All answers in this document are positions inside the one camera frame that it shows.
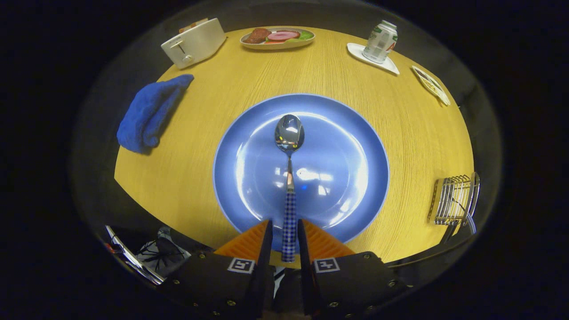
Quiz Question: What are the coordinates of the clear drink bottle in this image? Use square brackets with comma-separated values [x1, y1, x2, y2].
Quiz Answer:
[362, 20, 398, 64]

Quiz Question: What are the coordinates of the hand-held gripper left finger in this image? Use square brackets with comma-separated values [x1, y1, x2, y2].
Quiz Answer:
[158, 219, 275, 320]

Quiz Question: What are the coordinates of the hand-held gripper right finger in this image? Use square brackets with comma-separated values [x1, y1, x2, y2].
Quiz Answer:
[297, 219, 414, 320]

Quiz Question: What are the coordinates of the tangle of black cables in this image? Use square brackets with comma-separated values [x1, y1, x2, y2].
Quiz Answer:
[136, 227, 192, 272]

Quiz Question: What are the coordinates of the pink ham slice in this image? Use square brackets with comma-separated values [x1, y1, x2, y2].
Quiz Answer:
[267, 30, 301, 42]

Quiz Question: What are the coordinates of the blue folded cloth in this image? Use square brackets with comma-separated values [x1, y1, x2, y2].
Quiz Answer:
[116, 74, 195, 154]

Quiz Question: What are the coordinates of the metal wire basket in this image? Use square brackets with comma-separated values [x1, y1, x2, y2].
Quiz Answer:
[427, 172, 481, 226]

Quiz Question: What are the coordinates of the oval food plate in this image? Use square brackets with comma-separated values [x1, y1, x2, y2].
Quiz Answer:
[240, 27, 316, 50]

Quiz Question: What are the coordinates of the thick black cable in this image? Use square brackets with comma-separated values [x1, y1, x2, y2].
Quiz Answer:
[386, 233, 475, 268]

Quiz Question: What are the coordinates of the spoon with checked handle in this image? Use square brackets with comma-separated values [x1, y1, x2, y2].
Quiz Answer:
[274, 114, 305, 263]

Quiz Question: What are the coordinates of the white toaster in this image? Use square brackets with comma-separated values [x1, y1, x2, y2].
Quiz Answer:
[160, 18, 227, 69]

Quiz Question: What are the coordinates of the brown toast slice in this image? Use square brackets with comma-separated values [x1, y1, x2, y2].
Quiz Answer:
[179, 18, 208, 34]

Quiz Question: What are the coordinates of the brown meat piece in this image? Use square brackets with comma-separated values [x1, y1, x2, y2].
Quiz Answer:
[244, 28, 272, 44]

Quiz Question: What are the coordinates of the white divided snack tray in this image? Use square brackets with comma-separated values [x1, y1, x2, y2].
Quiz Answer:
[411, 65, 451, 107]

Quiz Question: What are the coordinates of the white square coaster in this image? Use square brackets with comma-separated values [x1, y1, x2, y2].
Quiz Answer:
[347, 43, 400, 75]

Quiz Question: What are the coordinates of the blue round plate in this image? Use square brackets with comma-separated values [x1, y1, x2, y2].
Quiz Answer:
[212, 93, 390, 254]

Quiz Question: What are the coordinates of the shiny chrome bar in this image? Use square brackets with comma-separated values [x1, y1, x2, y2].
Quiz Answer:
[105, 225, 166, 286]

